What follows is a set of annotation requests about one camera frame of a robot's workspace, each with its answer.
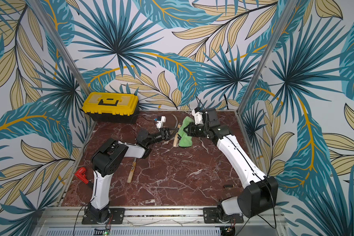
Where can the yellow black toolbox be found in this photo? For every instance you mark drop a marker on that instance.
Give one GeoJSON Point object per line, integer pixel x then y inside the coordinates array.
{"type": "Point", "coordinates": [112, 107]}

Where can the aluminium front rail frame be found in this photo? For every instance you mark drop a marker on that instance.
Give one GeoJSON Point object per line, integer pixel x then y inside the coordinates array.
{"type": "Point", "coordinates": [160, 221]}

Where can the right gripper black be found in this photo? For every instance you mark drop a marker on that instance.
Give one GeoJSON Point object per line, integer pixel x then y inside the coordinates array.
{"type": "Point", "coordinates": [193, 130]}

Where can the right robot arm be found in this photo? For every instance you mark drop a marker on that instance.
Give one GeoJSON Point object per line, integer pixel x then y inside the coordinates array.
{"type": "Point", "coordinates": [259, 191]}

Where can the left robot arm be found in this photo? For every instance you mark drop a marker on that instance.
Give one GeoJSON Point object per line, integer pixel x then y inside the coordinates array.
{"type": "Point", "coordinates": [110, 155]}

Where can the red clamp tool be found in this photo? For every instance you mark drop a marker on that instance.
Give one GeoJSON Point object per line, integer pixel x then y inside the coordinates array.
{"type": "Point", "coordinates": [81, 175]}

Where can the green rag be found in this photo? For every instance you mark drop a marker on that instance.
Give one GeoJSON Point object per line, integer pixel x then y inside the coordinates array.
{"type": "Point", "coordinates": [185, 139]}

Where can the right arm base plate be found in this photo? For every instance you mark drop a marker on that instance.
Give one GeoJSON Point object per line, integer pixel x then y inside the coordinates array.
{"type": "Point", "coordinates": [215, 215]}

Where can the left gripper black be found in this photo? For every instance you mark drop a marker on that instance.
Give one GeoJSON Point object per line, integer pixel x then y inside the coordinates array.
{"type": "Point", "coordinates": [165, 134]}

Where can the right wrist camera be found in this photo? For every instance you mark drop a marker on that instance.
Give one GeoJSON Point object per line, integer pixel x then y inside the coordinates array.
{"type": "Point", "coordinates": [198, 116]}

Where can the small dark object on table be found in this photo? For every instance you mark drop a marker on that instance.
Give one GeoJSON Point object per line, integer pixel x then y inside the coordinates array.
{"type": "Point", "coordinates": [228, 186]}

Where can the sickle labelled handle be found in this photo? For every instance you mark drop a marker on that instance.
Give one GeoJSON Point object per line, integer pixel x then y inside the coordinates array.
{"type": "Point", "coordinates": [174, 119]}

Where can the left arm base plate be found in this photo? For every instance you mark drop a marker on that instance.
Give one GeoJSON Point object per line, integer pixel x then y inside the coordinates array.
{"type": "Point", "coordinates": [105, 216]}

